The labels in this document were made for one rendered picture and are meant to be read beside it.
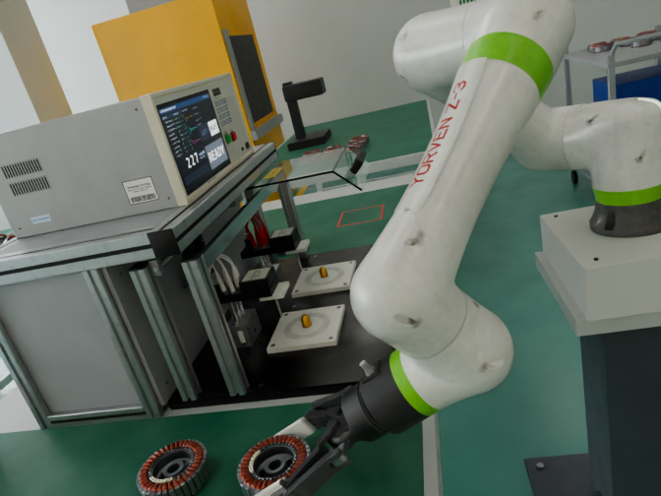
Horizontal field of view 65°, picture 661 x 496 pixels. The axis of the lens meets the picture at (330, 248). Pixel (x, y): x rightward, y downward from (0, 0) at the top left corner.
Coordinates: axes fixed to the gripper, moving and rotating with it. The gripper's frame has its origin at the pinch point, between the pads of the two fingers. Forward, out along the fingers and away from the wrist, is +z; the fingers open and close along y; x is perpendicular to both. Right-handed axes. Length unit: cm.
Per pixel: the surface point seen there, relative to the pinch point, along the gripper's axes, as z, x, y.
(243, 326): 11.3, -12.5, -34.7
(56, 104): 216, -199, -358
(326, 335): -2.0, -0.2, -33.9
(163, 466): 17.9, -9.8, -1.7
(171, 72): 127, -150, -382
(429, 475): -18.0, 13.1, 0.7
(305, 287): 7, -5, -58
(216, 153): -5, -43, -50
